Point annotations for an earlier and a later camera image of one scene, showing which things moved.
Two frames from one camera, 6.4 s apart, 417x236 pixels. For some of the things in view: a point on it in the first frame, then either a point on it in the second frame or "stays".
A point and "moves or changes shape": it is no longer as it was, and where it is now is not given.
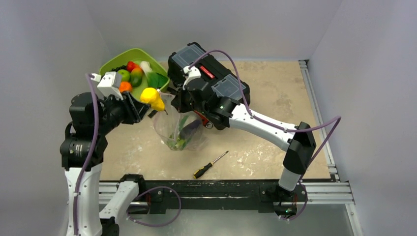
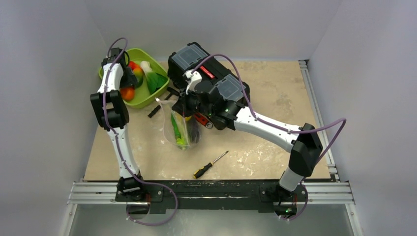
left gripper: x=134 y=110 → x=131 y=81
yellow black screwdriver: x=200 y=171 stays
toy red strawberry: x=131 y=65 stays
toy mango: x=136 y=75 stays
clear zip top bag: x=179 y=131 moves or changes shape
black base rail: x=265 y=195 stays
